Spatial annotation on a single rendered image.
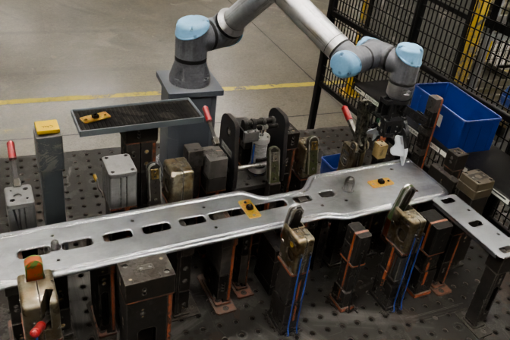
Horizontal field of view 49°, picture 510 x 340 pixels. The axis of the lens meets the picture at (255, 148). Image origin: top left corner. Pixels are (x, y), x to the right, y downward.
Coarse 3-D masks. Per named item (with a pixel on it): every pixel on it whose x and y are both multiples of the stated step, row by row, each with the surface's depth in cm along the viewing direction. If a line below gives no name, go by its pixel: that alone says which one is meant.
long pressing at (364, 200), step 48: (240, 192) 167; (288, 192) 170; (336, 192) 173; (384, 192) 176; (432, 192) 179; (0, 240) 139; (48, 240) 141; (96, 240) 143; (144, 240) 145; (192, 240) 147; (0, 288) 126
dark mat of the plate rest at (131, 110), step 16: (80, 112) 166; (96, 112) 167; (112, 112) 168; (128, 112) 169; (144, 112) 170; (160, 112) 171; (176, 112) 172; (192, 112) 173; (80, 128) 158; (96, 128) 159
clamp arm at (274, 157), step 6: (270, 150) 171; (276, 150) 172; (270, 156) 172; (276, 156) 172; (270, 162) 173; (276, 162) 174; (270, 168) 173; (276, 168) 174; (270, 174) 174; (276, 174) 175; (270, 180) 175; (276, 180) 176
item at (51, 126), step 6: (48, 120) 160; (54, 120) 160; (36, 126) 156; (42, 126) 157; (48, 126) 157; (54, 126) 157; (36, 132) 155; (42, 132) 155; (48, 132) 155; (54, 132) 156
